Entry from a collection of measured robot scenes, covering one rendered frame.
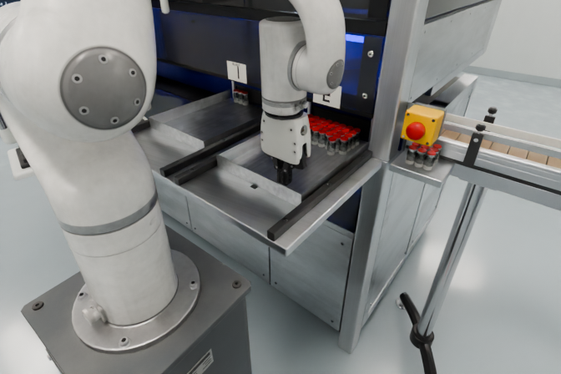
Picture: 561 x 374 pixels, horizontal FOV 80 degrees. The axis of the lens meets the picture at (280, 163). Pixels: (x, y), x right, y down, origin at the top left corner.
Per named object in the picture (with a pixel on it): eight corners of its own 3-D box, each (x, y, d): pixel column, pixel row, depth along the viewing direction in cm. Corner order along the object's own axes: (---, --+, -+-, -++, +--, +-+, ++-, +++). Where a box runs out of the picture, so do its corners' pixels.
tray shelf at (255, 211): (221, 99, 130) (221, 95, 129) (393, 155, 92) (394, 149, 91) (100, 144, 98) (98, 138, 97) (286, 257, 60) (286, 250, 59)
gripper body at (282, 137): (317, 105, 63) (315, 156, 69) (275, 93, 68) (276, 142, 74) (293, 118, 58) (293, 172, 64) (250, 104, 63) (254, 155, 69)
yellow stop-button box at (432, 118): (411, 128, 84) (416, 101, 81) (440, 136, 80) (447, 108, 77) (399, 138, 79) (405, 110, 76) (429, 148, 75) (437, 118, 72)
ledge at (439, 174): (408, 149, 95) (410, 144, 94) (456, 164, 88) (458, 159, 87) (388, 169, 86) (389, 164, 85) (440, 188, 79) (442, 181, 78)
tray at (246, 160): (298, 123, 106) (299, 113, 104) (373, 148, 92) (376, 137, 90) (217, 166, 84) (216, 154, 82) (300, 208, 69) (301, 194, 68)
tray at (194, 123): (229, 98, 126) (229, 89, 124) (283, 114, 112) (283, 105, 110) (150, 127, 104) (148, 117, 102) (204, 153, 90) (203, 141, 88)
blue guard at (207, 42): (54, 30, 188) (42, -6, 178) (372, 113, 83) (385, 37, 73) (53, 30, 187) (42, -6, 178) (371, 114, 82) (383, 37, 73)
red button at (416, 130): (408, 133, 78) (411, 117, 76) (426, 138, 76) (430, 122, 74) (402, 138, 76) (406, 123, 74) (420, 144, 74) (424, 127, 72)
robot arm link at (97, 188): (78, 251, 37) (-23, 17, 24) (29, 185, 47) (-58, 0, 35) (174, 202, 44) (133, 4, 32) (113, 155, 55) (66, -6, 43)
